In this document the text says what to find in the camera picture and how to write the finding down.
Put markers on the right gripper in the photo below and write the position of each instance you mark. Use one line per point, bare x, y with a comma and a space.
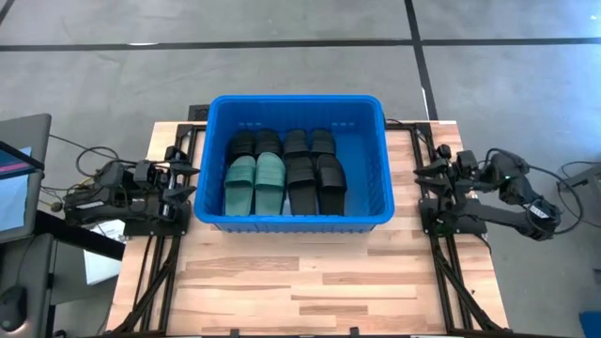
450, 211

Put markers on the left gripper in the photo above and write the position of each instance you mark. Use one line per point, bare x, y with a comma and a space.
168, 213

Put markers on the green rubber slide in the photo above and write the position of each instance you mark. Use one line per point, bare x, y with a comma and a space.
239, 188
269, 185

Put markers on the black rubber slide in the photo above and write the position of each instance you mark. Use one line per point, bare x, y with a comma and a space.
268, 141
331, 185
301, 188
323, 141
296, 143
241, 143

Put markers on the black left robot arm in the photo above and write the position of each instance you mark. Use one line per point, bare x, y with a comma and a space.
94, 206

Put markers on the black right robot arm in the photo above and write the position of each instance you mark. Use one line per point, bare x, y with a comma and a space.
512, 183

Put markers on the blue plastic bin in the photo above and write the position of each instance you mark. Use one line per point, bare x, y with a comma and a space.
361, 188

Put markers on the black perforated box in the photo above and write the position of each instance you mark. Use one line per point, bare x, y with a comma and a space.
199, 112

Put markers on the white printed paper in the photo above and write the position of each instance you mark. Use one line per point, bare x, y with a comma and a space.
108, 230

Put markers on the black desk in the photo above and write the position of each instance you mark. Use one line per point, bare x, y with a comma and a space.
80, 235

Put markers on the black floor tape line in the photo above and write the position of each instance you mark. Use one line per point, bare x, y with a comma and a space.
188, 45
421, 66

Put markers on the white sheet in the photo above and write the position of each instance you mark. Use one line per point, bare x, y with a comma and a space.
101, 267

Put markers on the black round plug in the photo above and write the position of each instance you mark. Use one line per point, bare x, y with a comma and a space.
57, 206

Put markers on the grey metal stand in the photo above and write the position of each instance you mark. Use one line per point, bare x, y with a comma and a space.
587, 176

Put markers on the grey computer monitor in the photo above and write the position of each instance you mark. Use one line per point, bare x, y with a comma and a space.
28, 131

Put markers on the grey desk mat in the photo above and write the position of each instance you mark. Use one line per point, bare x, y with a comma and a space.
28, 263

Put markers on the dark computer mouse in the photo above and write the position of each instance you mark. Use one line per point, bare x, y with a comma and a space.
11, 307

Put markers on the blue object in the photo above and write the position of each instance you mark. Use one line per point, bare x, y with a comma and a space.
590, 325

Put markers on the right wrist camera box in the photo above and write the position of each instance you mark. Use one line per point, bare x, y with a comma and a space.
468, 161

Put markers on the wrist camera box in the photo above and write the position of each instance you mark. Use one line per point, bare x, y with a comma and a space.
144, 173
468, 161

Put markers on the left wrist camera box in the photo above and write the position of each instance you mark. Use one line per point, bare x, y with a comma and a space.
144, 173

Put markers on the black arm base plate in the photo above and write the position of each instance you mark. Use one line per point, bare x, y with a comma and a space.
155, 230
469, 229

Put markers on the black aluminium rail frame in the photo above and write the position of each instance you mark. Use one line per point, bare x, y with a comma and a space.
441, 253
165, 249

